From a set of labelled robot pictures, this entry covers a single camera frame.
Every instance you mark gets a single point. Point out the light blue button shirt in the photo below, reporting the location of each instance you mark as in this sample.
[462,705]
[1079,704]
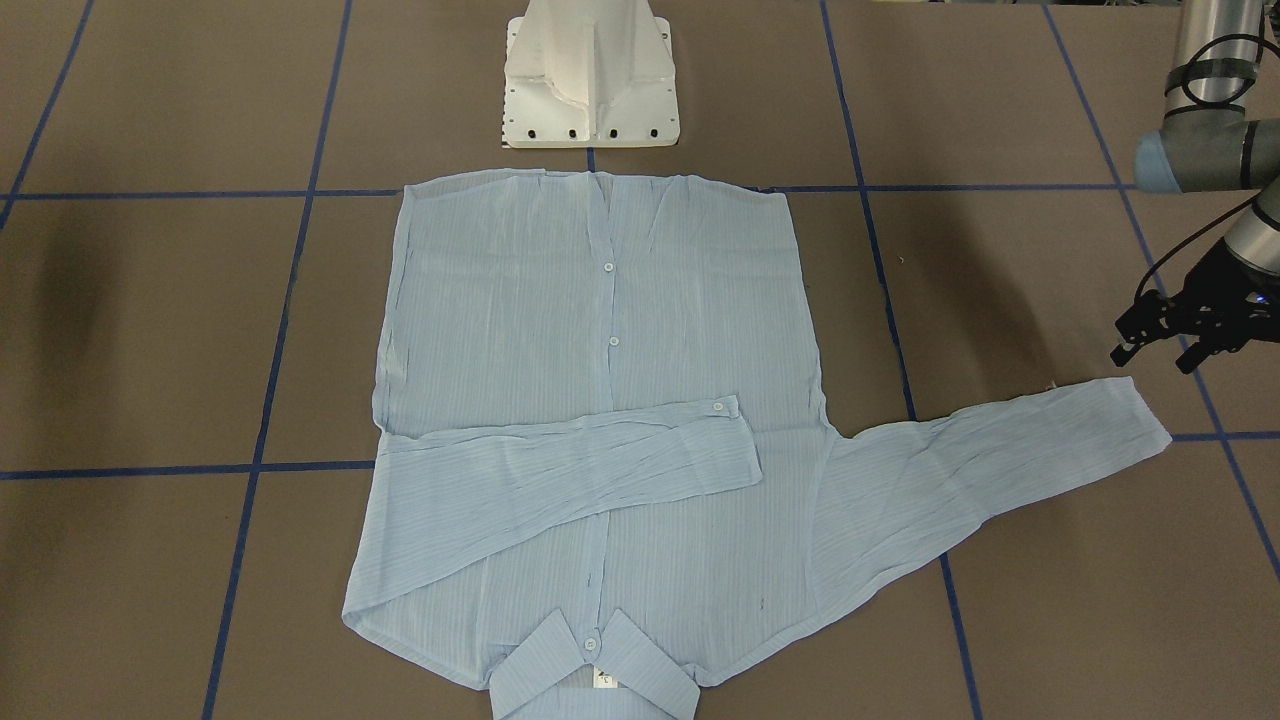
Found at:
[606,478]

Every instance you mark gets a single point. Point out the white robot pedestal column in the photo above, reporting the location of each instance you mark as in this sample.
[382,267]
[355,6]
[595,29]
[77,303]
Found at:
[590,75]

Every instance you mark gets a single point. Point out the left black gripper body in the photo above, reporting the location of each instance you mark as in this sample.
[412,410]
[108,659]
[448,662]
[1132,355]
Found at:
[1213,277]

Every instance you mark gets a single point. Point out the brown table mat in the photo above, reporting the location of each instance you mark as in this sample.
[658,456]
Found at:
[198,200]

